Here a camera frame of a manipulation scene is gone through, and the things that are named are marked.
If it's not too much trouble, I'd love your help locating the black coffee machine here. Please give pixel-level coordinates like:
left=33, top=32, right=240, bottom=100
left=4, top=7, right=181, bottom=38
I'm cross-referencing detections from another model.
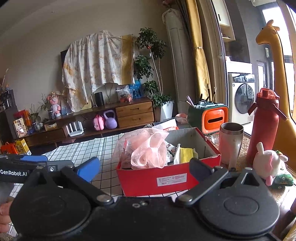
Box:
left=0, top=90, right=16, bottom=110

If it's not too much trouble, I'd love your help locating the beige standing air conditioner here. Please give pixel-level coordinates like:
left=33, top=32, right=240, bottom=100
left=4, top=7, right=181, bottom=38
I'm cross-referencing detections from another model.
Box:
left=162, top=9, right=197, bottom=114

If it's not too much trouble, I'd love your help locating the small potted plant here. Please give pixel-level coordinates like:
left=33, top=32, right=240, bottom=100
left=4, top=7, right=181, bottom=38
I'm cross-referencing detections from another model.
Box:
left=29, top=104, right=42, bottom=130
left=39, top=94, right=56, bottom=120

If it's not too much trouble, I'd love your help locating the green dinosaur toy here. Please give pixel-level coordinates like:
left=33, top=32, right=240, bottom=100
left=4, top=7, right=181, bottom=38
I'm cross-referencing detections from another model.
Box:
left=273, top=173, right=295, bottom=187

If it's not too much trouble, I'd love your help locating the pink toy case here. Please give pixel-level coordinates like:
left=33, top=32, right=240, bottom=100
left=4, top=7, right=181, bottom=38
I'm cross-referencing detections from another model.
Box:
left=93, top=115, right=105, bottom=131

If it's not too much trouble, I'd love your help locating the plastic bag of fruit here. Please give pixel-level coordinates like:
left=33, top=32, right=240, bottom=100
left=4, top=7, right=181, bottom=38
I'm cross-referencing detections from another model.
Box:
left=116, top=85, right=133, bottom=103

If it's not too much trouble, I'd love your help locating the bunch of brushes and pens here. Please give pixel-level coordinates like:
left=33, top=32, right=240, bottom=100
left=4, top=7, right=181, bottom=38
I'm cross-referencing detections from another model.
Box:
left=186, top=83, right=218, bottom=109

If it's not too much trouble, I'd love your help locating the white router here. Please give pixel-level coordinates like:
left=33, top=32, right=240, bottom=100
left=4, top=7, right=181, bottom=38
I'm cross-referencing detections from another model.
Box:
left=65, top=122, right=84, bottom=137

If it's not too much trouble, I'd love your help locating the yellow curtain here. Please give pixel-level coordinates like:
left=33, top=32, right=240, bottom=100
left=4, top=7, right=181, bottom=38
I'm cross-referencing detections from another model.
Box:
left=186, top=0, right=212, bottom=102

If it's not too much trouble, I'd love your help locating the yellow gift box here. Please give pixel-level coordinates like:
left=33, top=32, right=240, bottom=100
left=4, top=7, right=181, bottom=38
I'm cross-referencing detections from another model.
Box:
left=15, top=138, right=31, bottom=155

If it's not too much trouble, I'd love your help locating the pink white packet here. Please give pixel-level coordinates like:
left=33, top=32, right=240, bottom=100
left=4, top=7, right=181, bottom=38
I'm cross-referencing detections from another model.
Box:
left=154, top=119, right=179, bottom=131

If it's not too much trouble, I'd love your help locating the red water bottle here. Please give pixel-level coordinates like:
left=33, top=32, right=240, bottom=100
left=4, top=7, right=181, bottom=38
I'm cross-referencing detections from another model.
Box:
left=245, top=88, right=287, bottom=165

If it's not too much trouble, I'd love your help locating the orange gift box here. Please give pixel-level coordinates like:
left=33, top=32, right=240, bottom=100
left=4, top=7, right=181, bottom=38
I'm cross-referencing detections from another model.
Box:
left=1, top=142, right=18, bottom=154

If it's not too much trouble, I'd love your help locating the yellow cloth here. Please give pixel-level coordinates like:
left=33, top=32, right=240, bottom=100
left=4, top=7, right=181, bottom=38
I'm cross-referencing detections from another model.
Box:
left=180, top=148, right=198, bottom=163

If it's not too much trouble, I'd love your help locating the yellow giraffe plush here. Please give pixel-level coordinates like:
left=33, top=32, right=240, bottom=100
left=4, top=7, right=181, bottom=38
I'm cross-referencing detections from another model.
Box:
left=255, top=20, right=296, bottom=172

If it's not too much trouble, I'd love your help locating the beige printed box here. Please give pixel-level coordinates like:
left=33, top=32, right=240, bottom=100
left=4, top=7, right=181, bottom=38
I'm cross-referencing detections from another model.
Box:
left=13, top=117, right=26, bottom=138

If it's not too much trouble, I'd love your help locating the person's left hand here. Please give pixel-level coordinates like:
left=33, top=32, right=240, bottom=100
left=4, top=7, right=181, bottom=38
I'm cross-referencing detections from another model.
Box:
left=0, top=200, right=15, bottom=233

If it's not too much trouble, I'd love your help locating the pink plush doll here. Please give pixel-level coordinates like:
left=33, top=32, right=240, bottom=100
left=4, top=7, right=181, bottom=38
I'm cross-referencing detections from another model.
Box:
left=47, top=91, right=62, bottom=116

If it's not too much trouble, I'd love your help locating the floral draped sheet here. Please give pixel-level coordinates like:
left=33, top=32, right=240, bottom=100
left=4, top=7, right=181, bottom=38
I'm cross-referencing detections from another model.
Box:
left=61, top=30, right=136, bottom=112

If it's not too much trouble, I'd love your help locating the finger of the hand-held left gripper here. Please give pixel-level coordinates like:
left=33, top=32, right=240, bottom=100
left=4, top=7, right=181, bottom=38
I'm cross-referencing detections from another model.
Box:
left=0, top=153, right=48, bottom=163
left=47, top=159, right=75, bottom=172

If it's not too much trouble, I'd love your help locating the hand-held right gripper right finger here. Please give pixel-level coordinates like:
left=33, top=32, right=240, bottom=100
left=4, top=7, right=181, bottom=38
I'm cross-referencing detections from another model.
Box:
left=175, top=158, right=264, bottom=206

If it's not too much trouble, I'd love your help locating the red cardboard box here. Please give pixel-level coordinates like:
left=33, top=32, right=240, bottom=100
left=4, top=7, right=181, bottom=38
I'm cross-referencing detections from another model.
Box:
left=116, top=127, right=221, bottom=197

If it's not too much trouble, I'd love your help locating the pink bowl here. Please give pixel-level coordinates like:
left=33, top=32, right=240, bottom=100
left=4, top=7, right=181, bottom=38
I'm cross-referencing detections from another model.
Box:
left=175, top=113, right=188, bottom=124

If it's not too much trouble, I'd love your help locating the red orange box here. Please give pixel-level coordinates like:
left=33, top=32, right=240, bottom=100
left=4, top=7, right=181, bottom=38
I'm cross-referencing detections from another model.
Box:
left=13, top=109, right=31, bottom=126

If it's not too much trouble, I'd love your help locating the potted tree in white planter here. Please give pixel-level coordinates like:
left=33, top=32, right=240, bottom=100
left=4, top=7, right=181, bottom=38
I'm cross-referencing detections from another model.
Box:
left=134, top=28, right=174, bottom=122

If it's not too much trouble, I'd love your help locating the brown lace table mat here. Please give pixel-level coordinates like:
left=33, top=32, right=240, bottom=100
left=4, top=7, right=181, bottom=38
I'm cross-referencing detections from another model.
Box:
left=208, top=133, right=296, bottom=207

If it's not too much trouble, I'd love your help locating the purple kettlebell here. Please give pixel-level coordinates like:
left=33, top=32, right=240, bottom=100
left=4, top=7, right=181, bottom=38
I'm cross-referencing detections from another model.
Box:
left=103, top=110, right=117, bottom=129

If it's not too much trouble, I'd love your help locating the white wall cabinet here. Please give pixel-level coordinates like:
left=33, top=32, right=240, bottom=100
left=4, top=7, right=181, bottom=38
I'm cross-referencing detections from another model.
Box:
left=213, top=0, right=236, bottom=42

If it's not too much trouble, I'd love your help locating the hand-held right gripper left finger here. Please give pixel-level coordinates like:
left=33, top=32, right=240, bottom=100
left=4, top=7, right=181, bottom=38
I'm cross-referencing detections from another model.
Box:
left=23, top=157, right=114, bottom=206

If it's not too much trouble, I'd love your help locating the steel tumbler cup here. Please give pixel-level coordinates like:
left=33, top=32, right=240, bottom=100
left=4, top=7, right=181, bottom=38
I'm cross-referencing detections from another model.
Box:
left=218, top=123, right=244, bottom=171

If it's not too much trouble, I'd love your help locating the white pink bunny plush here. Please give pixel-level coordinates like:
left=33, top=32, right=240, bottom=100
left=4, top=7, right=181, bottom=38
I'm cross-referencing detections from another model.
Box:
left=253, top=142, right=289, bottom=186

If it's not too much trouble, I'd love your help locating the white washing machine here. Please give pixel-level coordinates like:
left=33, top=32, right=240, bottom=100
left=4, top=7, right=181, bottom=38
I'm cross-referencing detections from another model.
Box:
left=228, top=73, right=256, bottom=124

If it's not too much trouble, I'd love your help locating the pink mesh bath sponge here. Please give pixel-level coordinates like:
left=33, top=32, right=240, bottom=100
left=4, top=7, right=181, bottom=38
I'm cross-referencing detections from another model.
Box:
left=114, top=128, right=170, bottom=168

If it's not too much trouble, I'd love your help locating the black cabinet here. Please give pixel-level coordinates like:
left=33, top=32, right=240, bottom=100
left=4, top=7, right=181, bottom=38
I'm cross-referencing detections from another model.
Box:
left=0, top=108, right=19, bottom=144

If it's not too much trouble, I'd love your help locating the wooden tv stand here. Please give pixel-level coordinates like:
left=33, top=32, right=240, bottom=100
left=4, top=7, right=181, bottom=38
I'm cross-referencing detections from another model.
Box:
left=22, top=97, right=155, bottom=147

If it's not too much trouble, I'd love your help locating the checkered tablecloth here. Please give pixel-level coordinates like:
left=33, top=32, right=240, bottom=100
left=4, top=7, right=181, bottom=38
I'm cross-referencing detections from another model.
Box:
left=13, top=133, right=178, bottom=200

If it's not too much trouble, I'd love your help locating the dried flower arrangement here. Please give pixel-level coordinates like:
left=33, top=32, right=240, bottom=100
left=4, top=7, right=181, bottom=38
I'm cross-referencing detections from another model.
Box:
left=0, top=68, right=11, bottom=92

